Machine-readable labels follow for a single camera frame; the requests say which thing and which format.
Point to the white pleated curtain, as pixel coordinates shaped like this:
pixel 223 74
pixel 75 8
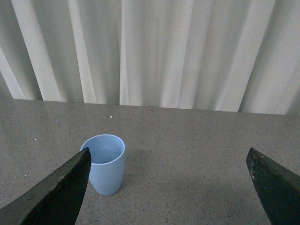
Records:
pixel 221 55

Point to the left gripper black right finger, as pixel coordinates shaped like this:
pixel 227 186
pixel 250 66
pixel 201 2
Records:
pixel 277 187

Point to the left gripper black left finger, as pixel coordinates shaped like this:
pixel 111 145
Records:
pixel 56 200

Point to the light blue plastic cup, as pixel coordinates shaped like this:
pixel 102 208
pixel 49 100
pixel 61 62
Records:
pixel 107 162

